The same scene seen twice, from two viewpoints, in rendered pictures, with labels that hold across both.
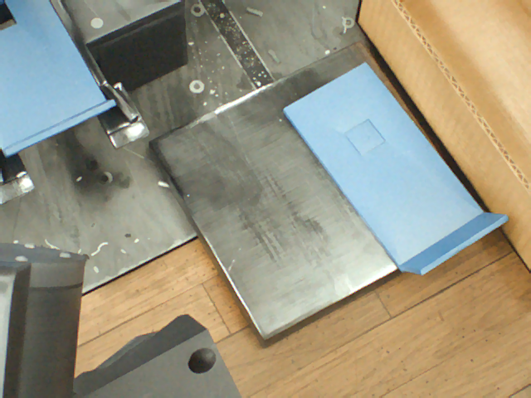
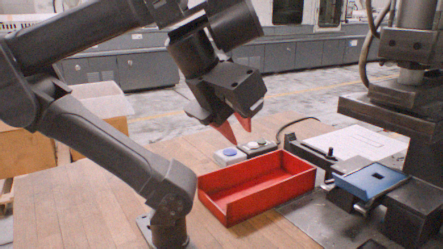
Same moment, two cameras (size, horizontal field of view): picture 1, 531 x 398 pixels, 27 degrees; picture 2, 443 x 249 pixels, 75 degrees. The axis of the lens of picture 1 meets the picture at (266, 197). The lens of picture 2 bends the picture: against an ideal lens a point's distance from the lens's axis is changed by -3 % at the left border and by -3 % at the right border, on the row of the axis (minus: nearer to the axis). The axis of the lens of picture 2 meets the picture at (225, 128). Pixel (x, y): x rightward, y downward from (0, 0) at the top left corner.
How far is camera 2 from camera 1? 46 cm
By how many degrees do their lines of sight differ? 71
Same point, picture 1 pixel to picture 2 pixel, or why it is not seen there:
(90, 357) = (286, 238)
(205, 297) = not seen: outside the picture
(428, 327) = not seen: outside the picture
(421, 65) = not seen: outside the picture
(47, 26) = (383, 185)
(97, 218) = (335, 235)
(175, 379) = (243, 71)
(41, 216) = (328, 222)
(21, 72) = (364, 182)
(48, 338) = (236, 10)
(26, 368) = (229, 9)
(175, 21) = (418, 222)
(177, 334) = (257, 76)
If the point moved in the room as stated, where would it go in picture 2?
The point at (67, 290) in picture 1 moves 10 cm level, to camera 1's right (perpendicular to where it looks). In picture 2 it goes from (247, 10) to (251, 10)
